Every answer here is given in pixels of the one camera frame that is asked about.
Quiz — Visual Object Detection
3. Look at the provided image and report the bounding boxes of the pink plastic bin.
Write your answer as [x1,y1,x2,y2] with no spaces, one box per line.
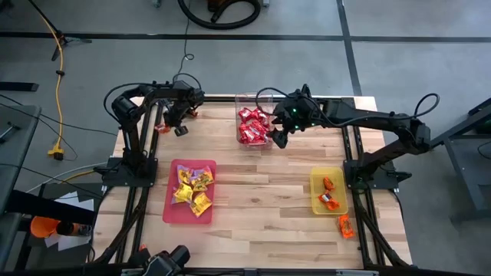
[162,159,218,225]

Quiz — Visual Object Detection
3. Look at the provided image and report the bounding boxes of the white paper sheets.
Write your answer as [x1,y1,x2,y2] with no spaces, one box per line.
[43,190,95,252]

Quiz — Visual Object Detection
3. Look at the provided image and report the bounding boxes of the dark bottle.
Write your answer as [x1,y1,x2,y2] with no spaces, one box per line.
[56,221,94,237]

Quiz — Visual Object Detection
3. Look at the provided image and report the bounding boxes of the white floor cable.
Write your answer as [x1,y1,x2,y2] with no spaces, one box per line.
[25,163,109,194]

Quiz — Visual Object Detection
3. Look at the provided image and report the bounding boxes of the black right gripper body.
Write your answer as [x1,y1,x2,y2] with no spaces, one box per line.
[269,90,328,150]

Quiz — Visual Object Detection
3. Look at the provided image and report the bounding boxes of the yellow plastic bin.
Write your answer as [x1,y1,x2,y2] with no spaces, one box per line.
[308,166,349,216]

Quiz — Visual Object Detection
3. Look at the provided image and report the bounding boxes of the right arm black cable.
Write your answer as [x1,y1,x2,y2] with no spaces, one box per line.
[255,87,440,130]

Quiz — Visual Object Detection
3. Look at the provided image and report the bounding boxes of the black flat bar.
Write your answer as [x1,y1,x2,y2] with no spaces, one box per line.
[0,81,40,93]

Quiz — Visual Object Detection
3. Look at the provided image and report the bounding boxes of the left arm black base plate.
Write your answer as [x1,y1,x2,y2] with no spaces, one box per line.
[102,157,159,188]

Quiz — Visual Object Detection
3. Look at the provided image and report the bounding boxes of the black metal beam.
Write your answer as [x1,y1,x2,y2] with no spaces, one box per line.
[5,189,97,226]

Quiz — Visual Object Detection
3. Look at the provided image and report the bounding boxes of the black tripod stand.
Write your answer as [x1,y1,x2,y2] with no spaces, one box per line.
[28,0,93,62]

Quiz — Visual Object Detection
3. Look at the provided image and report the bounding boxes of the black device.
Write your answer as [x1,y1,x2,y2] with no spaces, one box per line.
[128,244,192,276]

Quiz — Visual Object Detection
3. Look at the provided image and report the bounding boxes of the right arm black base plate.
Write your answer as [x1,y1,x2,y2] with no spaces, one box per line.
[343,159,414,191]

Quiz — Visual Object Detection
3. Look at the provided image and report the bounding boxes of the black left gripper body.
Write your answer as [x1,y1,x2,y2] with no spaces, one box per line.
[164,97,205,138]

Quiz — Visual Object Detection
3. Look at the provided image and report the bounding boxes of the black vacuum hose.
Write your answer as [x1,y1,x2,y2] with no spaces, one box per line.
[176,0,262,31]

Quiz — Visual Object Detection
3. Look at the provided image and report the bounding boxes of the grey metal stand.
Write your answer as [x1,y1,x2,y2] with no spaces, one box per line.
[429,97,491,223]

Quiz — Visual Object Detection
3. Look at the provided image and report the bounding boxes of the yellow extension cable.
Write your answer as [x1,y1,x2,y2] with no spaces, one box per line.
[38,11,66,161]

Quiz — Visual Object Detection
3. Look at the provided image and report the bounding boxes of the clear plastic bin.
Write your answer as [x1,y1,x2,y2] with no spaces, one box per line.
[234,90,278,147]

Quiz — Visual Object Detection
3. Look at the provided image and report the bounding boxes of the grey side table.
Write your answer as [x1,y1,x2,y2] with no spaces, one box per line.
[0,103,42,215]

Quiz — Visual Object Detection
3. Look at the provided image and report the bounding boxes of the thin black floor cable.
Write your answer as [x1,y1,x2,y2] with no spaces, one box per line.
[174,0,196,84]

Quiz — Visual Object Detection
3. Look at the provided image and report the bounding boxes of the silver metal bracket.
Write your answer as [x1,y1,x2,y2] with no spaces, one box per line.
[335,269,380,276]

